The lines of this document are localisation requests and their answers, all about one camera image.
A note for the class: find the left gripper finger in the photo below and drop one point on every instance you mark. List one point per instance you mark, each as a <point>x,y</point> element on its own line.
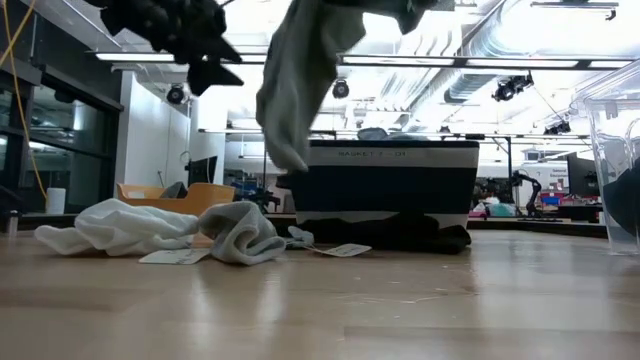
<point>217,50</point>
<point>210,77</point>

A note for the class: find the pale green sock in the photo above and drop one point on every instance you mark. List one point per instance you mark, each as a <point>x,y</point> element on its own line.
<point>300,90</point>
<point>240,232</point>

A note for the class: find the orange plastic bin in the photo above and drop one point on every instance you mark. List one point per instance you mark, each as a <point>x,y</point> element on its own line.
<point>210,197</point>

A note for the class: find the light blue shirt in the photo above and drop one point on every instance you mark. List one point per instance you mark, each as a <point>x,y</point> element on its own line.
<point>372,133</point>

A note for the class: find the white cloth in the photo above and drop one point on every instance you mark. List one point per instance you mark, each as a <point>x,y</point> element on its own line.
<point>120,227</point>

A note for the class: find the white paper tag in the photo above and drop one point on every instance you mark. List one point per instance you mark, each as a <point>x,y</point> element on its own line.
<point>175,256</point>
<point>342,250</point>

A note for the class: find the clear plastic container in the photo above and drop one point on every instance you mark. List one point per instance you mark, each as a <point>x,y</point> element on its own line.
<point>615,130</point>

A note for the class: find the background black robot arm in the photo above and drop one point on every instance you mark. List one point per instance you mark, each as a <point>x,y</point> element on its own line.
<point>532,190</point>

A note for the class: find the black round ceiling lamp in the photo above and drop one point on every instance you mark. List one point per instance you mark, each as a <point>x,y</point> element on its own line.
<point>341,89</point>
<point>175,94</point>

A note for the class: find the small black monitor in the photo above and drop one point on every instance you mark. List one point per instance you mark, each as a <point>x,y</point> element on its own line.
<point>202,170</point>

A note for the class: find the white paper roll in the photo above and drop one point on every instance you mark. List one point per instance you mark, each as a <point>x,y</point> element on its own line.
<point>55,201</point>

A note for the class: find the navy fabric basket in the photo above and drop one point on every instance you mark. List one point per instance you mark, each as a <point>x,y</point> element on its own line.
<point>395,185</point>

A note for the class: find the black overhead crossbar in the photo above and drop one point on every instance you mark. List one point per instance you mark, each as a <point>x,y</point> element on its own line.
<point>450,61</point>

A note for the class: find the small metal cylinder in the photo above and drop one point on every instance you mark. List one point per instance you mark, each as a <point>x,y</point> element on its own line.
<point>11,222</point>

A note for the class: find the black track lights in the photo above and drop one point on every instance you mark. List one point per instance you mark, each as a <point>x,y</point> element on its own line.
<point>512,87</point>

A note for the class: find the large black monitor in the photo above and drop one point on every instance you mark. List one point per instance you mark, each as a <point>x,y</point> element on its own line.
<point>575,175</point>

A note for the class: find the silver ventilation duct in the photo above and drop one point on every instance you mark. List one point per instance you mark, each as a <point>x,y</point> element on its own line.
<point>475,75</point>

